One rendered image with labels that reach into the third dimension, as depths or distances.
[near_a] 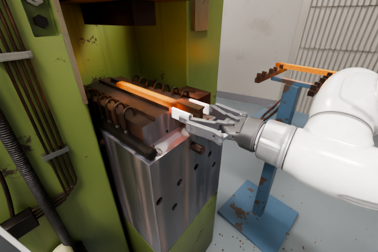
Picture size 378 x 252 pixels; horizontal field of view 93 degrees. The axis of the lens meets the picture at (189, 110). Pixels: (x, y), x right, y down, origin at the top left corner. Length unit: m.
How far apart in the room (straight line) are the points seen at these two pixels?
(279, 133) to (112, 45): 0.78
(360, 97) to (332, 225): 1.35
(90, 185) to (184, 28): 0.63
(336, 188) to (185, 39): 0.63
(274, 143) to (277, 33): 2.51
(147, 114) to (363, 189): 0.45
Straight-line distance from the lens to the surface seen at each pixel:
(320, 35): 2.80
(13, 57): 0.47
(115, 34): 0.94
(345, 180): 0.37
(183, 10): 0.76
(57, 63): 0.50
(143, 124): 0.49
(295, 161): 0.37
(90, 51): 0.89
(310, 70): 1.05
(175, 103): 0.51
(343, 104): 0.44
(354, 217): 1.85
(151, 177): 0.49
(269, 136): 0.38
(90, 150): 0.60
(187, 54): 0.76
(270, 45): 2.84
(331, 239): 1.64
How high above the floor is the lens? 1.23
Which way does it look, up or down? 27 degrees down
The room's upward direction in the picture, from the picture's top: straight up
